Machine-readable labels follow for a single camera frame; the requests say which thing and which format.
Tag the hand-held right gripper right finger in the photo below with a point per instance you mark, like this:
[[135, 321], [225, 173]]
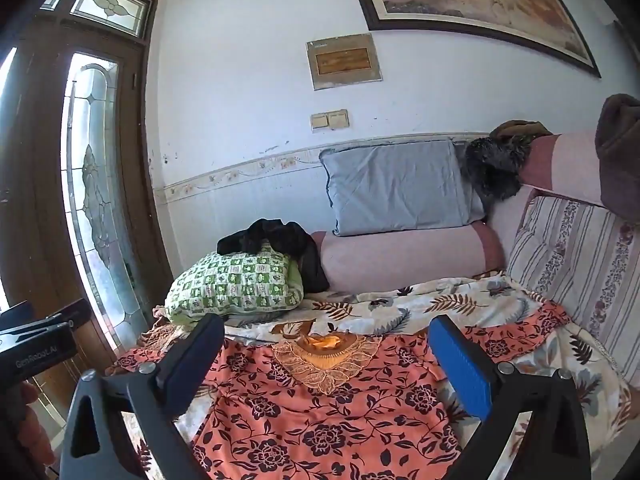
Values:
[[460, 370]]

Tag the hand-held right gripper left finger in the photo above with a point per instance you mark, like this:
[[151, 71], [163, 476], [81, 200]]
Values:
[[192, 360]]

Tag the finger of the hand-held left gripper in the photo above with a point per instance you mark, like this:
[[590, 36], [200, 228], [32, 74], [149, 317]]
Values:
[[72, 315]]

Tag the orange floral garment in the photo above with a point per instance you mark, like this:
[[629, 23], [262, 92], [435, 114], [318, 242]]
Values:
[[325, 410]]

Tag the person's left hand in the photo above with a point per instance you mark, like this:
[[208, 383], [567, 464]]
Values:
[[37, 430]]

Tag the brown quilted bedspread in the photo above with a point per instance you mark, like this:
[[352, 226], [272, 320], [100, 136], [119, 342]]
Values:
[[162, 332]]

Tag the leaf-print fleece blanket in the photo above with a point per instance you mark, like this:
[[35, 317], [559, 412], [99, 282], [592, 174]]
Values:
[[450, 300]]

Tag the green checkered pillow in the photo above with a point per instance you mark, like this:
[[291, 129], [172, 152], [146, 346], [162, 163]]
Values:
[[235, 280]]

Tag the pink sofa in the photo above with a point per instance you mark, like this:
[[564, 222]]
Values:
[[400, 260]]

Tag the black garment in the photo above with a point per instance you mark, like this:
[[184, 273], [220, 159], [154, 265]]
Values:
[[280, 235]]

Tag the wooden door with leaded glass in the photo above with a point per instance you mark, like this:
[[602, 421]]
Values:
[[45, 160]]

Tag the striped floral cushion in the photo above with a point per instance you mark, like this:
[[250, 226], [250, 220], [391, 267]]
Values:
[[575, 260]]

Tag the grey-blue pillow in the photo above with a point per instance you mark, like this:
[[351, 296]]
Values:
[[400, 185]]

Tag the dark furry garment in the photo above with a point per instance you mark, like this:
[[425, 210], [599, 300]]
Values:
[[492, 175]]

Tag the olive cloth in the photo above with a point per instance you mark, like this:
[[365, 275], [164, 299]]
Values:
[[520, 129]]

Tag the brown cloth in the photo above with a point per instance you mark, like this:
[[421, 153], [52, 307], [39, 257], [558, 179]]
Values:
[[620, 150]]

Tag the stained glass transom window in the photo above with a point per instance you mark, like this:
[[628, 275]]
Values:
[[110, 7]]

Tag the beige light switch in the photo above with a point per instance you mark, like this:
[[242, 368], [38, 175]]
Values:
[[338, 119], [320, 122]]

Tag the small framed wall panel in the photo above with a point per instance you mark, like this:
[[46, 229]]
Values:
[[345, 62]]

